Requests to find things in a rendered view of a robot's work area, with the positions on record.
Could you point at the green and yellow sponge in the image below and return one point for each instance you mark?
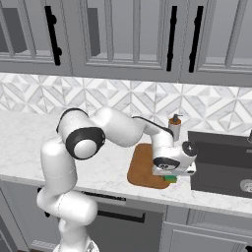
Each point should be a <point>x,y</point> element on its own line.
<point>170,179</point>

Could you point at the grey drawer front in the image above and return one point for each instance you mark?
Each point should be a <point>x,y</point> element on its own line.
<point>210,215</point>

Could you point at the soap dispenser with brown collar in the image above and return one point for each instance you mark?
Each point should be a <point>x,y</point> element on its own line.
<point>175,128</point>

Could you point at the dark tap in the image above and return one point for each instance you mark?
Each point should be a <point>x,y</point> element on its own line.
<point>250,136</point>

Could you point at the grey dishwasher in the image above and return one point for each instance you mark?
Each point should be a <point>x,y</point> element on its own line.
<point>128,233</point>

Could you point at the brown wooden cutting board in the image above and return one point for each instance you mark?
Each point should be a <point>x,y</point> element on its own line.
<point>141,167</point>

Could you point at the grey base cupboard door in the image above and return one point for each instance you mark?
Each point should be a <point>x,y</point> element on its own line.
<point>19,213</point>
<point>203,239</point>

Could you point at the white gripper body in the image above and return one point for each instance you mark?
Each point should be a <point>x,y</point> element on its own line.
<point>178,169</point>

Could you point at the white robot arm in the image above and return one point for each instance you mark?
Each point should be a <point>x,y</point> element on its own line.
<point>114,126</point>

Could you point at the dark grey sink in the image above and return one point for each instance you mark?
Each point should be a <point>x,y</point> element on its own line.
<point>223,167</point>

